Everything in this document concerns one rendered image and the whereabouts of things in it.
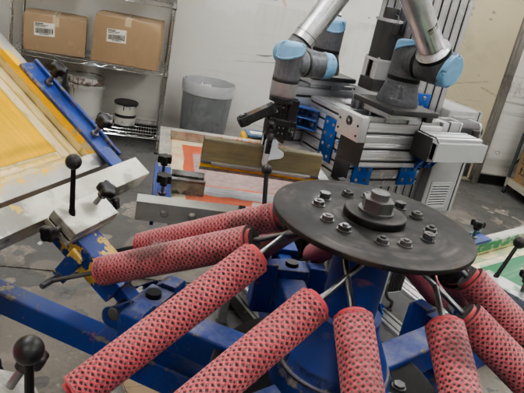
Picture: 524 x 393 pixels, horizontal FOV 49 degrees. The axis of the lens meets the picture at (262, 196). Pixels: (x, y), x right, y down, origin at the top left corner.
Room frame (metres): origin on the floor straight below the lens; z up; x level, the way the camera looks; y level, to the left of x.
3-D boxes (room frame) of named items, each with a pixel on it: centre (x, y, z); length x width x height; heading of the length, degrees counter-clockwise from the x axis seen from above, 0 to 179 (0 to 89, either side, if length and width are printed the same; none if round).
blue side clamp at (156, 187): (1.52, 0.28, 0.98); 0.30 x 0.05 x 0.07; 13
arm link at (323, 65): (1.71, -0.07, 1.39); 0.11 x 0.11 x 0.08; 38
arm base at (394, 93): (2.12, -0.41, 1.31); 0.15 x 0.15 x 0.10
